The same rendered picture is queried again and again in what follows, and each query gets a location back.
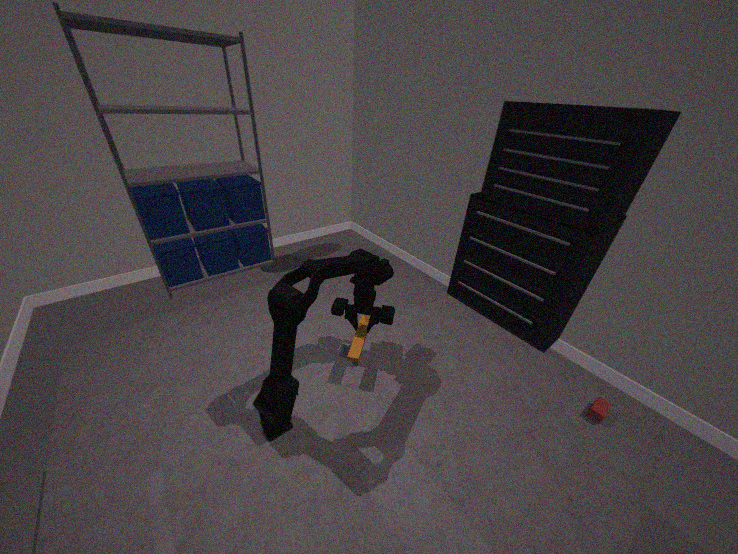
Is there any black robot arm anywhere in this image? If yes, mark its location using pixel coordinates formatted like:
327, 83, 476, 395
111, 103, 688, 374
252, 249, 394, 441

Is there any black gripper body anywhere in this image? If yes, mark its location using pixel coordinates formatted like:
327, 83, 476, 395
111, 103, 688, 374
331, 291, 395, 325

